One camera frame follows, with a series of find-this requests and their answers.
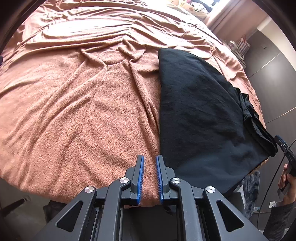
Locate pink brown curtain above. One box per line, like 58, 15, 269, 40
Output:
204, 0, 267, 41

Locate red white striped bag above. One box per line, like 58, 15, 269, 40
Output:
228, 35, 250, 68

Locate black pants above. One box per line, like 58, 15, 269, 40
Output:
158, 49, 278, 194

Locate person's right hand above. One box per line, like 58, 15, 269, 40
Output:
277, 163, 296, 205

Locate dark blue fluffy rug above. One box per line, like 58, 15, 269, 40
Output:
236, 170, 260, 219

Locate pile of plush toys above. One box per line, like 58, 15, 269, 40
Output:
169, 0, 220, 20

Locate dark grey sleeve forearm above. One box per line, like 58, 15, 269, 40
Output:
263, 201, 294, 240

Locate brown bed blanket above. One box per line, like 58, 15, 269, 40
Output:
1, 1, 262, 206

